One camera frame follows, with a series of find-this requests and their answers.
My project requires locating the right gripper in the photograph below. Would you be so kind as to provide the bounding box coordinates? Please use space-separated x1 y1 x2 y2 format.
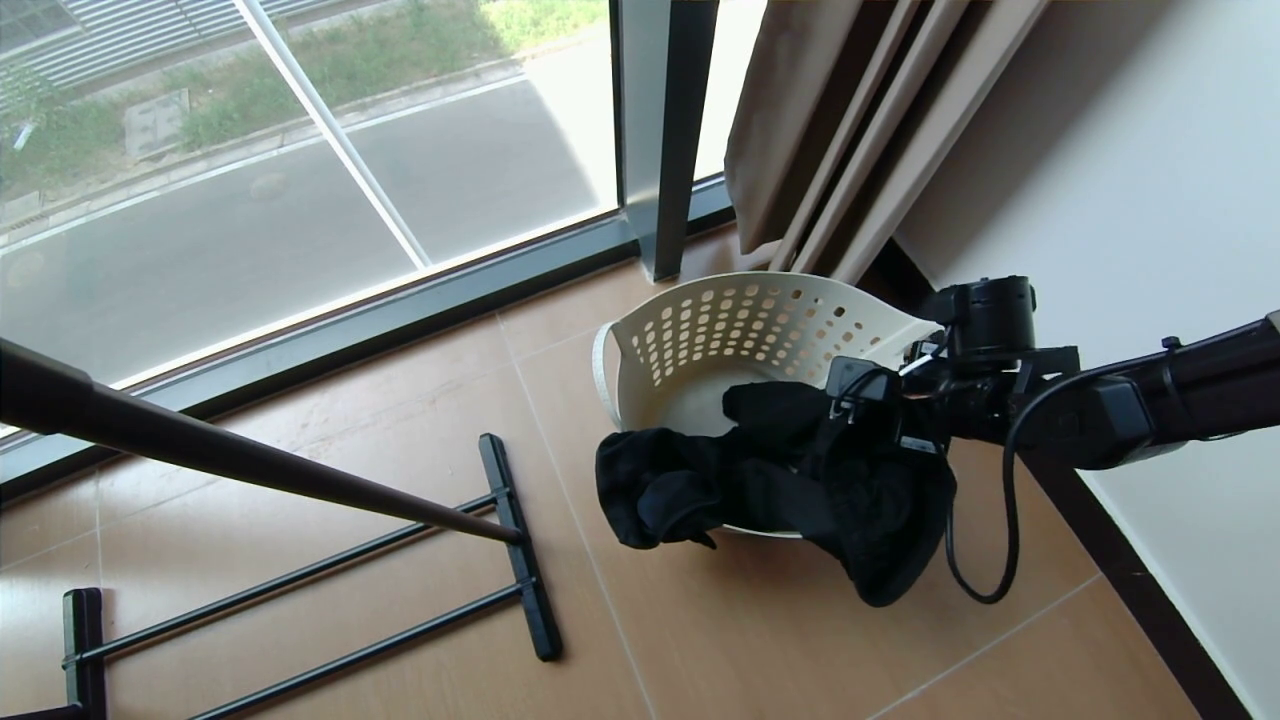
870 378 1011 453

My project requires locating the heap of clothes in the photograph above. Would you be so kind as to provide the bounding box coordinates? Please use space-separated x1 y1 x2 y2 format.
595 380 959 609

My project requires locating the white laundry basket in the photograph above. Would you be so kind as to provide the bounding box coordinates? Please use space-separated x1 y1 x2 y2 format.
592 272 946 541

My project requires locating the black clothes rack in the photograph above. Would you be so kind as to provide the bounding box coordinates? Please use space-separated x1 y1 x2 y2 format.
0 338 564 720

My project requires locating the beige curtain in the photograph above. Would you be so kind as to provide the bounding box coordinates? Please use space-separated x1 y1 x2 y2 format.
723 0 1051 288

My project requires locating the window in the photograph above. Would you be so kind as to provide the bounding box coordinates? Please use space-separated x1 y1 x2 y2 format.
0 0 769 506

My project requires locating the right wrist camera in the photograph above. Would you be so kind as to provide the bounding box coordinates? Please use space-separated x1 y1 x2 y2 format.
826 355 906 426

